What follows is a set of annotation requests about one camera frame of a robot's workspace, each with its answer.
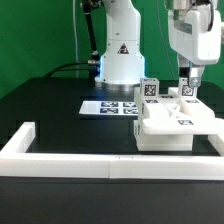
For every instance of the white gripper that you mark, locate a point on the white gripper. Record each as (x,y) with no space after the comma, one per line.
(190,38)

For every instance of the white tagged block part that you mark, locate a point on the white tagged block part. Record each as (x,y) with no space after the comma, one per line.
(184,90)

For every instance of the white chair back frame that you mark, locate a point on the white chair back frame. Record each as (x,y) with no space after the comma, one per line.
(165,115)

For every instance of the white chair seat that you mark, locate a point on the white chair seat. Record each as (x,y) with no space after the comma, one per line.
(161,142)

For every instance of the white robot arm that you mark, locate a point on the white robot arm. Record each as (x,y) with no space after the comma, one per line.
(122,64)

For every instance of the white sheet with tags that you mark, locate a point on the white sheet with tags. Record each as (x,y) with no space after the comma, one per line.
(108,108)

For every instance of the white U-shaped fence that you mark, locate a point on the white U-shaped fence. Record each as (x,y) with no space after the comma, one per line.
(15,160)

